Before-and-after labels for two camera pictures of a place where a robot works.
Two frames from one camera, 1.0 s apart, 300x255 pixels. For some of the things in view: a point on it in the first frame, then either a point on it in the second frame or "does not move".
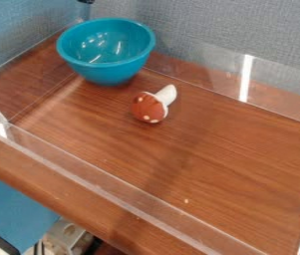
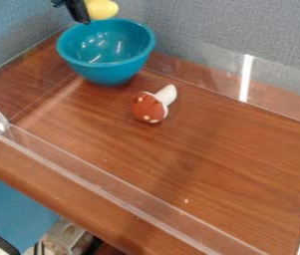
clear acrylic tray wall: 206,140 does not move
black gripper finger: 87,1 to 78,9
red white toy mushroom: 150,106 does not move
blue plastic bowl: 107,49 does not move
